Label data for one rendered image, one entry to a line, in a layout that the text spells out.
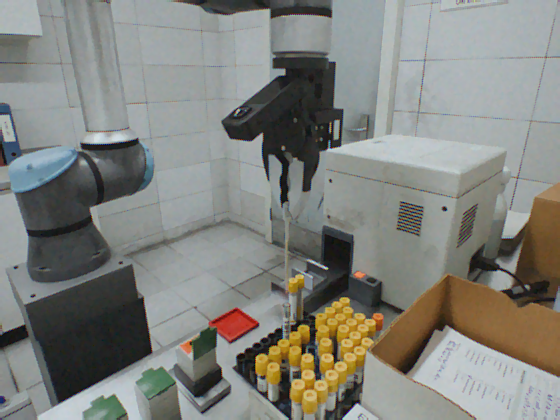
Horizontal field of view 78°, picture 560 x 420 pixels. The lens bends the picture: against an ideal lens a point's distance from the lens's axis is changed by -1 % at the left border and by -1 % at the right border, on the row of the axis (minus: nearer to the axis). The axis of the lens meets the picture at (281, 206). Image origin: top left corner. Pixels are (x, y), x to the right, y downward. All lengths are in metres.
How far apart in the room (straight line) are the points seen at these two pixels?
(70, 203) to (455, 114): 1.74
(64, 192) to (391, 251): 0.62
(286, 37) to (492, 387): 0.51
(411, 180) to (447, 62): 1.42
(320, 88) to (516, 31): 1.54
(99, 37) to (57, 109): 1.91
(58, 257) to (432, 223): 0.68
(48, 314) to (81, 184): 0.24
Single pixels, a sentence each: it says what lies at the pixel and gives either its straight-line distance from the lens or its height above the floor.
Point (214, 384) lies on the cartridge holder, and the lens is 0.59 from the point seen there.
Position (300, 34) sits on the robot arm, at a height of 1.36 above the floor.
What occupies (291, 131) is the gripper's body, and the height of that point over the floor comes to 1.25.
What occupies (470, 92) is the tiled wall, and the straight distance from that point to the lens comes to 1.99.
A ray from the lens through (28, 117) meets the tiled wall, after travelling 2.66.
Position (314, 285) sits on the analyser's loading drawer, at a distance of 0.72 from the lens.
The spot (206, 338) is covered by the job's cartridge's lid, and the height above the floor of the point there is 0.98.
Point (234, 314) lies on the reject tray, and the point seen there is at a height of 0.88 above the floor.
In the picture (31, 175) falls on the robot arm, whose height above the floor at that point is 1.15.
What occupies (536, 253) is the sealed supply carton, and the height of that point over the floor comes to 0.92.
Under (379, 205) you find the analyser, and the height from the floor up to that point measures 1.08.
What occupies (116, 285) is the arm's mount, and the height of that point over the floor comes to 0.92.
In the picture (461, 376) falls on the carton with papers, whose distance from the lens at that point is 0.58.
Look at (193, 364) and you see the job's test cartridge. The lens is 0.55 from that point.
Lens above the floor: 1.31
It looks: 20 degrees down
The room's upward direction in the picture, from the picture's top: straight up
